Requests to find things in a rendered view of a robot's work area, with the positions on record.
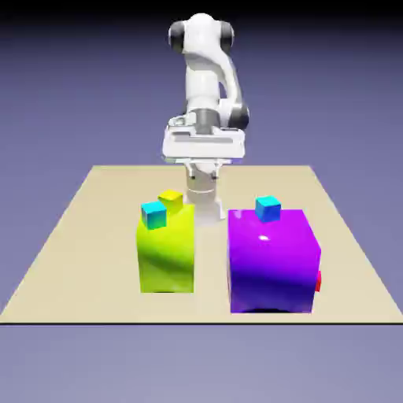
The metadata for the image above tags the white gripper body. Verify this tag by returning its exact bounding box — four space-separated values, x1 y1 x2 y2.
161 124 247 165

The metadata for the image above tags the small yellow cube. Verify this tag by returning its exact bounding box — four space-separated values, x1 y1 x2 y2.
157 189 184 216

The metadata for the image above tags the small cyan cube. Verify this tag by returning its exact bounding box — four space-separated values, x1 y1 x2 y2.
140 201 168 231

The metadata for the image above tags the small blue cube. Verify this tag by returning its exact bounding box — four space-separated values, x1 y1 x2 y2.
254 195 283 224

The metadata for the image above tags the large lime box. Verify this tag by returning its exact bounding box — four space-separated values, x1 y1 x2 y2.
135 203 196 294

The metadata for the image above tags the large purple box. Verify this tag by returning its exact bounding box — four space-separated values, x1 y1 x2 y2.
227 208 323 315

